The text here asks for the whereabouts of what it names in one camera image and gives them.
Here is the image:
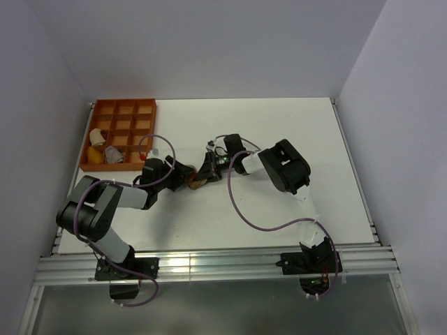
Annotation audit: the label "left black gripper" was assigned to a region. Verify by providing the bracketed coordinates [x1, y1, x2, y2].
[155, 156, 195, 192]

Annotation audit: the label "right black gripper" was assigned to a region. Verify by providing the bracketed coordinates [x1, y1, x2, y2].
[193, 151, 235, 184]

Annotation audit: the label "grey sock red stripes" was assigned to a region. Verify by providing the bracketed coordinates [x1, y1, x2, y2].
[105, 146, 124, 164]

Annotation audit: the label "tan argyle sock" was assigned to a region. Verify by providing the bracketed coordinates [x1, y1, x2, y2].
[185, 165, 207, 191]

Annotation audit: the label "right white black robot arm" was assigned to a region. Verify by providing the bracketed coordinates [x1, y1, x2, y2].
[189, 133, 336, 272]

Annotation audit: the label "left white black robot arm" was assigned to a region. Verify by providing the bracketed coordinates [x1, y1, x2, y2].
[56, 156, 196, 278]

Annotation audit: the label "orange compartment tray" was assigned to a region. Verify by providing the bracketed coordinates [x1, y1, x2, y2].
[79, 98, 157, 172]

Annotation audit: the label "rolled yellow sock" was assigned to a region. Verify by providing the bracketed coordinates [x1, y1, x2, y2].
[87, 147, 103, 165]

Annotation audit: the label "rolled beige sock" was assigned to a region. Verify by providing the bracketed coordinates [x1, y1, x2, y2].
[89, 128, 105, 147]

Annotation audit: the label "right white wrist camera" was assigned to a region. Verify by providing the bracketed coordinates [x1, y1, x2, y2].
[206, 136, 220, 151]

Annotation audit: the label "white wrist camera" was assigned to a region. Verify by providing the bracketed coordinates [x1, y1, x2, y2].
[139, 148, 159, 161]
[206, 136, 220, 151]

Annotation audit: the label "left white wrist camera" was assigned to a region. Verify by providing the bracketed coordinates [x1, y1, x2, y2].
[139, 148, 159, 161]

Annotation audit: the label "black box under rail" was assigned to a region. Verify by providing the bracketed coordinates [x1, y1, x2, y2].
[109, 284, 140, 301]

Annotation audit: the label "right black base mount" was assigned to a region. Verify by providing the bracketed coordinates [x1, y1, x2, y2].
[275, 252, 336, 275]

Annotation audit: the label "aluminium frame rail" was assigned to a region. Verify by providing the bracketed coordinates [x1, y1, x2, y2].
[33, 244, 400, 286]

